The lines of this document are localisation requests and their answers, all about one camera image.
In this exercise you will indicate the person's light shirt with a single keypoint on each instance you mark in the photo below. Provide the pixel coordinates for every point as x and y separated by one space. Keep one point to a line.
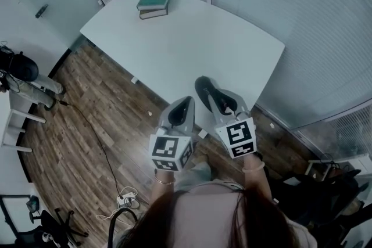
209 217

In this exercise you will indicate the person's left forearm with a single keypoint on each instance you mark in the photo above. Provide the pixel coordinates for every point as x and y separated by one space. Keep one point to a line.
162 191

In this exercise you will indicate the black bag pile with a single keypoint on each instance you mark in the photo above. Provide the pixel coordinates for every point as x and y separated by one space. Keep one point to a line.
319 197

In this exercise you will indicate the white side table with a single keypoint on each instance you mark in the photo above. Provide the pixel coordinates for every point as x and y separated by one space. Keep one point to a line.
348 161

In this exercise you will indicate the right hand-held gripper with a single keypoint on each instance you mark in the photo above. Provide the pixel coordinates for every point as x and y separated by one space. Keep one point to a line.
239 133

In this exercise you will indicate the dark hardcover book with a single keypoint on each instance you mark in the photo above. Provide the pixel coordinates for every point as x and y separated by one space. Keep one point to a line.
154 14

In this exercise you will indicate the white stool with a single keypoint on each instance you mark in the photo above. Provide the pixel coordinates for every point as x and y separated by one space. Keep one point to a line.
16 130

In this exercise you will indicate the white power strip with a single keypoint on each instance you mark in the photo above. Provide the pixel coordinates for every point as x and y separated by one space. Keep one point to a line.
125 196

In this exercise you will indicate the black office chair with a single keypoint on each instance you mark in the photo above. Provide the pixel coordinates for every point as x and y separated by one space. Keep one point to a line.
59 225

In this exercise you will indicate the white desk with monitor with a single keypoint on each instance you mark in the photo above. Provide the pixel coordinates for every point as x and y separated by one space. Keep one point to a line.
16 217

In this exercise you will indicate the black glasses case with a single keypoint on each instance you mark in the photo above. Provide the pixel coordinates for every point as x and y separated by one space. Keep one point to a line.
204 90

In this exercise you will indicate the person's right forearm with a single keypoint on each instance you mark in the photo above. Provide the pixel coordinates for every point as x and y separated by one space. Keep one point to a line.
257 183

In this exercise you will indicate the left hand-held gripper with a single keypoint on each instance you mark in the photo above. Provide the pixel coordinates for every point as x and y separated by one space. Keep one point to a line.
164 148

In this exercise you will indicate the person's jeans leg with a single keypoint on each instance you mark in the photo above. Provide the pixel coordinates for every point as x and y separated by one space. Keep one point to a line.
193 174

